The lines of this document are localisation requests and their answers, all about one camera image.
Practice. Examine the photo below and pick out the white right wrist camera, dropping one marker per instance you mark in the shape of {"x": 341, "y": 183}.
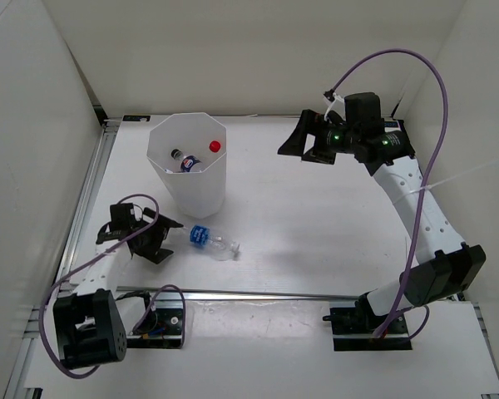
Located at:
{"x": 335, "y": 103}

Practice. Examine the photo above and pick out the crushed clear blue-label bottle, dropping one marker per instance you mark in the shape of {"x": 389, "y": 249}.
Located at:
{"x": 208, "y": 241}

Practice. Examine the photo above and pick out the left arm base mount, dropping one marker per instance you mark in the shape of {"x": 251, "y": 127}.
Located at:
{"x": 164, "y": 326}

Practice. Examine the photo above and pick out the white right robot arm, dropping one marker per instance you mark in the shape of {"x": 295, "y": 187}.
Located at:
{"x": 442, "y": 262}

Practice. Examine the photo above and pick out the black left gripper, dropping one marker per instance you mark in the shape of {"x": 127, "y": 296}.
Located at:
{"x": 160, "y": 229}

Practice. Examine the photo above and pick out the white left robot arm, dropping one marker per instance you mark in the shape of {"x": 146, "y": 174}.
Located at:
{"x": 93, "y": 325}

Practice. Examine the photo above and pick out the black cap pepsi bottle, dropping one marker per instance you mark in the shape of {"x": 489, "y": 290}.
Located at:
{"x": 187, "y": 163}

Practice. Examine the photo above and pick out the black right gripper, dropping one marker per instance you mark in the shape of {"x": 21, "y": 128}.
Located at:
{"x": 313, "y": 124}

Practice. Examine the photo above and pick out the white octagonal bin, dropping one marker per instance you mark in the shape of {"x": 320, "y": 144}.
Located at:
{"x": 189, "y": 153}

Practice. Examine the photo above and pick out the red cap water bottle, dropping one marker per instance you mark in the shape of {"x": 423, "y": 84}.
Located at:
{"x": 214, "y": 151}

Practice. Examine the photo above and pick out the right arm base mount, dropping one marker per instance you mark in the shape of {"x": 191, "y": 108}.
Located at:
{"x": 353, "y": 333}

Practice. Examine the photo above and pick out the black corner label plate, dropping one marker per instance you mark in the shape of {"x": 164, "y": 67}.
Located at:
{"x": 136, "y": 118}

